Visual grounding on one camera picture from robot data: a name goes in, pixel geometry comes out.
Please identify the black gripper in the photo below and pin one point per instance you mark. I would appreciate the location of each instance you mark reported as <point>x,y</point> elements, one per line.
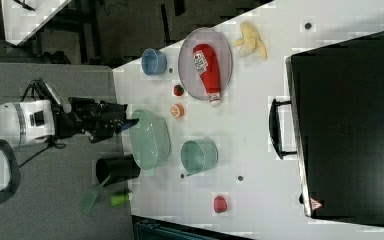
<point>99,120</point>

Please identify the red plush ketchup bottle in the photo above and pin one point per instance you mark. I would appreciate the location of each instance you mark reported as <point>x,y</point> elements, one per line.
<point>206,64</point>

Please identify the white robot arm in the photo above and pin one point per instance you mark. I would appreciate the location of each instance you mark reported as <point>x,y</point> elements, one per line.
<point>45,121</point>

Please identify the grey round plate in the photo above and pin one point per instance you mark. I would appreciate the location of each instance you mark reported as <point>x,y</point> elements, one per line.
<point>188,74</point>

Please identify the green colander basket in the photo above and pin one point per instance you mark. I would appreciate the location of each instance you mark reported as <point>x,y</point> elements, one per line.
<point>150,139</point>

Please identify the black utensil holder cup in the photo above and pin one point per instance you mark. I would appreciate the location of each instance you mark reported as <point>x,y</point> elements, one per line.
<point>116,169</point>

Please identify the orange slice toy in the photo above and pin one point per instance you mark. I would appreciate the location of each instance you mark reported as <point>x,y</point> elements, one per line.
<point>177,110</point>

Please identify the red plush strawberry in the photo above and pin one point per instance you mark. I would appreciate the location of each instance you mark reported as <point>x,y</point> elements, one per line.
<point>178,90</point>

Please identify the blue bowl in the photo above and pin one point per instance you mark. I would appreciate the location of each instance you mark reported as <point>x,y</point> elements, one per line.
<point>153,62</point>

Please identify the green mug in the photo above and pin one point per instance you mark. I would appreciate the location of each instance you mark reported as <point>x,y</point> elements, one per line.
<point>199,155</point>

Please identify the green spatula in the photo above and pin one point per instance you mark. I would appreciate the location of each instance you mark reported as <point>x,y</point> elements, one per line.
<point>91,196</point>

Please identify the blue black crate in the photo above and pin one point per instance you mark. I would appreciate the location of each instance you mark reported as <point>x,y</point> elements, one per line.
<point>148,229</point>

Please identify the red plush fruit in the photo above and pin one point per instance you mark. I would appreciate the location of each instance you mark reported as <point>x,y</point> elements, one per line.
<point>220,204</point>

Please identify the white background table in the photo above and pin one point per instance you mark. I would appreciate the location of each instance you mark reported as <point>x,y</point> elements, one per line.
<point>23,18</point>

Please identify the yellow plush banana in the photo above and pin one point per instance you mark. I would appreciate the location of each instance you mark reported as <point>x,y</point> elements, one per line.
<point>250,41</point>

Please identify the bright green handle tool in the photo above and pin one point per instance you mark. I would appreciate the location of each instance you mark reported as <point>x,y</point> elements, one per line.
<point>119,199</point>

